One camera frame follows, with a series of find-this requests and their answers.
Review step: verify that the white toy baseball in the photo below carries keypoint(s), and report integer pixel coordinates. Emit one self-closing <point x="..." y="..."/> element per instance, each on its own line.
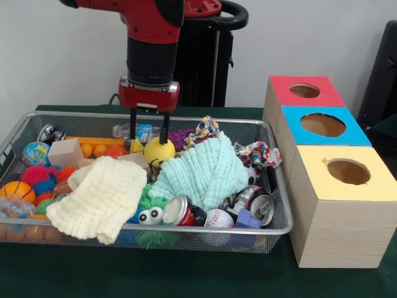
<point x="219" y="218"/>

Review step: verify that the cream knitted cloth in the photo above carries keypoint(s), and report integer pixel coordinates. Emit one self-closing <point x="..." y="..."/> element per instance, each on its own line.
<point x="99" y="198"/>

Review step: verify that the pale wooden cube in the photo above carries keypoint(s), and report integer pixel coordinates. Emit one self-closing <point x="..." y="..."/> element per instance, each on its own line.
<point x="65" y="153"/>

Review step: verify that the silver crushed can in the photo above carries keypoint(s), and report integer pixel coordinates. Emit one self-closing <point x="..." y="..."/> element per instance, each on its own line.
<point x="260" y="208"/>

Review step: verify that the dark green table cloth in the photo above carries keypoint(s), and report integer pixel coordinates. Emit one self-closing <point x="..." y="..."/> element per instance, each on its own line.
<point x="186" y="273"/>

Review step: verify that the red crushed can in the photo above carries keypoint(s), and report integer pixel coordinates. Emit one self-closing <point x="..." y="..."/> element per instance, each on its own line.
<point x="183" y="212"/>

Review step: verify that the shallow clear mesh bin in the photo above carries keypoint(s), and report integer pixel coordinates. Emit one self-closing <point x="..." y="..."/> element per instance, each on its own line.
<point x="276" y="205"/>

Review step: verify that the mint green knitted cloth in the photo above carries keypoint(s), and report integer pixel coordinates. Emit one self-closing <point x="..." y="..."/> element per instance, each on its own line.
<point x="201" y="171"/>

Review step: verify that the yellow smiley ball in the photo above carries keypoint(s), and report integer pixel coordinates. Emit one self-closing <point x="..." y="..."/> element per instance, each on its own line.
<point x="159" y="154"/>

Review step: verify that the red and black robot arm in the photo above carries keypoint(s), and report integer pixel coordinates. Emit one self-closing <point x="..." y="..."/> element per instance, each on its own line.
<point x="152" y="37"/>

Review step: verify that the green spiky ball with eyes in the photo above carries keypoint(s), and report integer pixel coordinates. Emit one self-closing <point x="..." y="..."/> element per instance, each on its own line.
<point x="151" y="214"/>

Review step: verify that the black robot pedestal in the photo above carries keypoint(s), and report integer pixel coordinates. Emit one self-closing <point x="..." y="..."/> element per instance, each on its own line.
<point x="211" y="68"/>

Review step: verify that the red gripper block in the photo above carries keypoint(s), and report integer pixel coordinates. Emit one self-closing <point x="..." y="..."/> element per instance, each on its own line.
<point x="149" y="99"/>

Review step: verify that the wooden box with three holes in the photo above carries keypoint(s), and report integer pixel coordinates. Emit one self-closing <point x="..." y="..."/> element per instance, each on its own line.
<point x="335" y="217"/>

